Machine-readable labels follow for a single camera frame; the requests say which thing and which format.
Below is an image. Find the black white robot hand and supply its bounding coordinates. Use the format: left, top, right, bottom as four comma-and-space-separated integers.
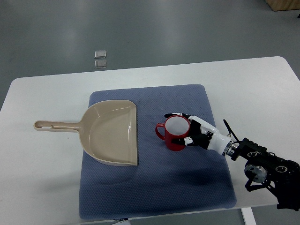
164, 113, 236, 156

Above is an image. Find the red mug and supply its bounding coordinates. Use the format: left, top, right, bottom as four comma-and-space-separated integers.
155, 115, 190, 151

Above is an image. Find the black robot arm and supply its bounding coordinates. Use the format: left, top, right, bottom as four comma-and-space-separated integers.
223, 120, 300, 211

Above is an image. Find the beige plastic dustpan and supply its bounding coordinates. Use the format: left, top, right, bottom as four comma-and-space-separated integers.
34, 100, 138, 166

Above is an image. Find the blue fabric mat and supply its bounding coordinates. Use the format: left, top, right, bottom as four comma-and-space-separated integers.
79, 84, 236, 220

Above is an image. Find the white table leg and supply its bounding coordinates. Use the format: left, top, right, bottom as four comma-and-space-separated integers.
241, 207, 256, 225

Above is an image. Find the lower metal floor plate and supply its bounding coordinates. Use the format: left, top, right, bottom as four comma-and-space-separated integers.
94, 59, 107, 68

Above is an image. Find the metal floor plate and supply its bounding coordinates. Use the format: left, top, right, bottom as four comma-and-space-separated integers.
94, 50, 107, 59
94, 59, 107, 68

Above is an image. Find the upper metal floor plate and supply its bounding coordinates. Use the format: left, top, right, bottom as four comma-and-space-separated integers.
94, 50, 107, 59

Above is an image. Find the wooden box corner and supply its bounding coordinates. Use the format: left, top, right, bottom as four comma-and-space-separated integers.
265, 0, 300, 11

